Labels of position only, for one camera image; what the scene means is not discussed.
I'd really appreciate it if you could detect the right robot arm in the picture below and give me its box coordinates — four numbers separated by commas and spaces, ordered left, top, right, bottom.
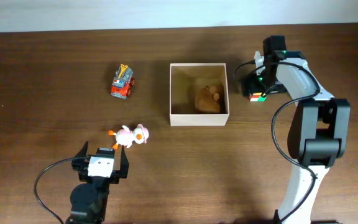
242, 35, 351, 223

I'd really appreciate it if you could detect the white pink toy duck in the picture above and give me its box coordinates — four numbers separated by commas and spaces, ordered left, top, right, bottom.
108, 124, 150, 149

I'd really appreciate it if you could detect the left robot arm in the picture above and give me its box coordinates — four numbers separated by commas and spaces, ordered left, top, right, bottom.
65, 142, 129, 224

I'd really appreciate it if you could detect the colourful puzzle cube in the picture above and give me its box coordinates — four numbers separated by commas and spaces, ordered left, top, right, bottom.
249, 92, 267, 102

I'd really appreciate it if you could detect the red toy fire truck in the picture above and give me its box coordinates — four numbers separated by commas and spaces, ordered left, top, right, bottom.
111, 64, 135, 99

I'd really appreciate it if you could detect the left black cable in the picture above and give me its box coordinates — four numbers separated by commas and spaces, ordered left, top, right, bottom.
33, 156, 91, 224

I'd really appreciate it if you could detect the right black cable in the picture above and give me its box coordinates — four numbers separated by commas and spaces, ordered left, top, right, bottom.
232, 59, 321, 224

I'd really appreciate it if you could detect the black cable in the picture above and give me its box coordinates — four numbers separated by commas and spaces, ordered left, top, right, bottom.
33, 156, 91, 224
232, 59, 321, 224

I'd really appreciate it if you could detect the pink cardboard box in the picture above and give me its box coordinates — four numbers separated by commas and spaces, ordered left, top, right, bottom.
170, 63, 230, 126

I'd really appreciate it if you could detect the brown plush toy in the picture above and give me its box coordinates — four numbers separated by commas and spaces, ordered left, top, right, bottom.
195, 84, 223, 114

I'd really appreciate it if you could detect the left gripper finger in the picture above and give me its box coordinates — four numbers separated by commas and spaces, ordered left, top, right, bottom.
120, 146, 129, 172
75, 141, 88, 157

